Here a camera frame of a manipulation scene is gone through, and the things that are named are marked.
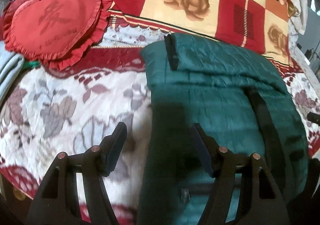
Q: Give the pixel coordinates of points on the floral fleece blanket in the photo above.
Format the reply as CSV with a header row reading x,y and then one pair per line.
x,y
62,104

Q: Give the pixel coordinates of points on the white cloth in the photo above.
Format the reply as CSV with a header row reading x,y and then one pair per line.
x,y
298,2

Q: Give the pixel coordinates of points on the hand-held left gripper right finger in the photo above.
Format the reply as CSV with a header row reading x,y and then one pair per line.
x,y
202,149

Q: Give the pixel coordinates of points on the green knit cloth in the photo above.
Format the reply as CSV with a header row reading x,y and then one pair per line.
x,y
32,64

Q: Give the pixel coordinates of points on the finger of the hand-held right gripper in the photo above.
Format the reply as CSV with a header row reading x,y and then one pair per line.
x,y
314,117

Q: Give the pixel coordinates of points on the grey-blue folded garment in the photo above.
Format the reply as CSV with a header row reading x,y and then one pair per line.
x,y
10,69

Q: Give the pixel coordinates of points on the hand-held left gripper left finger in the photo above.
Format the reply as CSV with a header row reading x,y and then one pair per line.
x,y
115,149

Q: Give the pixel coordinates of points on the red heart-shaped ruffled pillow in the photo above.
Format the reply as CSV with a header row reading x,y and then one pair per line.
x,y
57,19

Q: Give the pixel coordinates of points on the dark green puffer jacket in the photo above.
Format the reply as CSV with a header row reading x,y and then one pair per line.
x,y
225,94

